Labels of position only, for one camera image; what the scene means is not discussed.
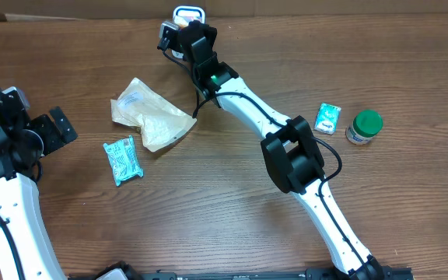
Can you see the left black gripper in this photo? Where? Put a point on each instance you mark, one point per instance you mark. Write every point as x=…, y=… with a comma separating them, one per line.
x=47, y=132

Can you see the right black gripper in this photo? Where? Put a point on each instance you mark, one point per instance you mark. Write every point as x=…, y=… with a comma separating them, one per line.
x=212, y=33

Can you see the teal wipes packet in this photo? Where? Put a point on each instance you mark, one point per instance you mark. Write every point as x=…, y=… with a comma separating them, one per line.
x=123, y=160

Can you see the beige snack bag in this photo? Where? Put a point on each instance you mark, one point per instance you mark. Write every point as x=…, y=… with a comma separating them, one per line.
x=159, y=122

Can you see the teal tissue pack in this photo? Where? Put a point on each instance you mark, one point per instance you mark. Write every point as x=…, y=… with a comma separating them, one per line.
x=327, y=118

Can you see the green lid jar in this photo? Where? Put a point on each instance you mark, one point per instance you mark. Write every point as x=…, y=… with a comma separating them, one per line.
x=364, y=127

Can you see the orange small packet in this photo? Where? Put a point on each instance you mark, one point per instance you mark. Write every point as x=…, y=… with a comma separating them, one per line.
x=183, y=19

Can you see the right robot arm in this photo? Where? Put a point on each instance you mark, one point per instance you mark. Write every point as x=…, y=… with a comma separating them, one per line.
x=291, y=152

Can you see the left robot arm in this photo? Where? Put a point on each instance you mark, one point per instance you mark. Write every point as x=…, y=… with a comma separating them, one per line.
x=25, y=248

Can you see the white barcode scanner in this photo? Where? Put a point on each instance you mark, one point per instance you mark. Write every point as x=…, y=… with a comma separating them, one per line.
x=189, y=8

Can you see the cardboard backboard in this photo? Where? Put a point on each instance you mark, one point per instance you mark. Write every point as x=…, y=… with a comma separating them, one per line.
x=147, y=9

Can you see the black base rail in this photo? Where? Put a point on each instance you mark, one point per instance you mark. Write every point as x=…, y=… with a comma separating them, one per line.
x=308, y=274

